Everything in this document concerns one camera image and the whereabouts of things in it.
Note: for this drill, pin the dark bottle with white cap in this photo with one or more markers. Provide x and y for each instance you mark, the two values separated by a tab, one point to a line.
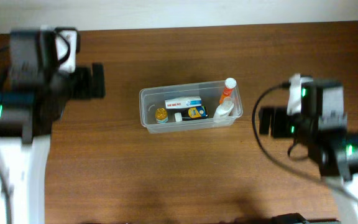
193	113

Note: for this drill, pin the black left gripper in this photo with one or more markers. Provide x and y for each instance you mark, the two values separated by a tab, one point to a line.
84	82

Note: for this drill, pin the white spray bottle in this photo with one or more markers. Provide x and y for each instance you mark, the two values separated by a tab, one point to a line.
223	110

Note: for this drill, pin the white Panadol medicine box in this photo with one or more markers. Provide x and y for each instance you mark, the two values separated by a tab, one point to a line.
183	102

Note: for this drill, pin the clear plastic container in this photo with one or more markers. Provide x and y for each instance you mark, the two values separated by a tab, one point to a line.
210	92

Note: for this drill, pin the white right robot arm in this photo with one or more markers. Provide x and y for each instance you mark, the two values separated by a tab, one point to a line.
321	126

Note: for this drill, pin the orange tube with white cap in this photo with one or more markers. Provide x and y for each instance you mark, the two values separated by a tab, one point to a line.
229	86

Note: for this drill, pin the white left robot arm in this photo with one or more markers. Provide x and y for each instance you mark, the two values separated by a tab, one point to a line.
41	78

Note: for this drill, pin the gold lid balm jar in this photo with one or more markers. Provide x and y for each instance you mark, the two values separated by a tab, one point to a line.
161	115

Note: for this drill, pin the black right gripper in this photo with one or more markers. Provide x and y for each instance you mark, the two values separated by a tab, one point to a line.
279	122

